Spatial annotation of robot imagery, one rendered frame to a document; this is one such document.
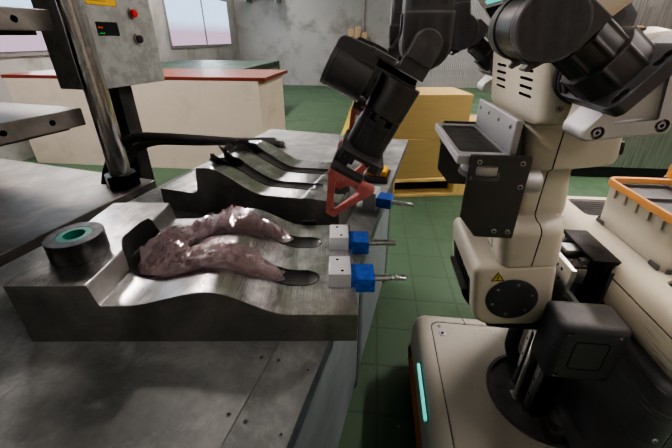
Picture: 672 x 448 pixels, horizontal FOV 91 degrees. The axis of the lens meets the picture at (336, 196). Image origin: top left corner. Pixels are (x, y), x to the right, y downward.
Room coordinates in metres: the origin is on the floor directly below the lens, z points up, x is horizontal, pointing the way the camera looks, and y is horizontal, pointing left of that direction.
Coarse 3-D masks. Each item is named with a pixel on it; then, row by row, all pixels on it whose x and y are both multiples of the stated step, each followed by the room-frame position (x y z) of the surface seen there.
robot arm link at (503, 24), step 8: (512, 0) 0.47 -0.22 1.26; (520, 0) 0.43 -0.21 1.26; (592, 0) 0.41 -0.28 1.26; (504, 8) 0.47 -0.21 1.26; (512, 8) 0.44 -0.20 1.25; (600, 8) 0.41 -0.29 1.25; (504, 16) 0.45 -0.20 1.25; (512, 16) 0.42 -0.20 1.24; (600, 16) 0.41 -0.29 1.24; (608, 16) 0.41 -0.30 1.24; (496, 24) 0.47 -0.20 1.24; (504, 24) 0.44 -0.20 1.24; (592, 24) 0.41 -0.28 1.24; (600, 24) 0.41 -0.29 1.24; (496, 32) 0.47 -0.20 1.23; (504, 32) 0.44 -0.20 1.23; (592, 32) 0.41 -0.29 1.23; (496, 40) 0.47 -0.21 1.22; (504, 40) 0.44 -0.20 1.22; (584, 40) 0.41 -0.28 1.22; (504, 48) 0.45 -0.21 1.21; (512, 48) 0.42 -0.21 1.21; (512, 56) 0.45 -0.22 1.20; (512, 64) 0.47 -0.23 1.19; (528, 64) 0.42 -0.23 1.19; (536, 64) 0.42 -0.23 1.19
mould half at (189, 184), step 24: (264, 144) 0.98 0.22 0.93; (216, 168) 0.77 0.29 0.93; (264, 168) 0.85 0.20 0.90; (168, 192) 0.80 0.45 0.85; (192, 192) 0.78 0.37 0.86; (216, 192) 0.76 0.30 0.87; (240, 192) 0.74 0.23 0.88; (264, 192) 0.73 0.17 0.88; (288, 192) 0.73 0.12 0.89; (312, 192) 0.72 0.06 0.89; (288, 216) 0.70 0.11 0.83; (312, 216) 0.68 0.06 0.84; (336, 216) 0.67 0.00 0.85
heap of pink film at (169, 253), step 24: (216, 216) 0.56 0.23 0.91; (240, 216) 0.55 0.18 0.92; (168, 240) 0.49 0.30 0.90; (192, 240) 0.52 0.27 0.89; (216, 240) 0.47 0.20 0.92; (288, 240) 0.55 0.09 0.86; (144, 264) 0.45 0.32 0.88; (168, 264) 0.44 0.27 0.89; (192, 264) 0.42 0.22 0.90; (216, 264) 0.42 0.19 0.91; (240, 264) 0.43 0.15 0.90; (264, 264) 0.44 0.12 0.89
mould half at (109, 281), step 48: (240, 240) 0.50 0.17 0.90; (48, 288) 0.37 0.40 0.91; (96, 288) 0.38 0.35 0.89; (144, 288) 0.40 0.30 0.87; (192, 288) 0.38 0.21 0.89; (240, 288) 0.39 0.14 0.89; (288, 288) 0.42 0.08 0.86; (336, 288) 0.42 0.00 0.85; (48, 336) 0.37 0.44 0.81; (96, 336) 0.37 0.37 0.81; (144, 336) 0.37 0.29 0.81; (192, 336) 0.37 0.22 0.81; (240, 336) 0.37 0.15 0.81; (288, 336) 0.37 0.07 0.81; (336, 336) 0.37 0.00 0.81
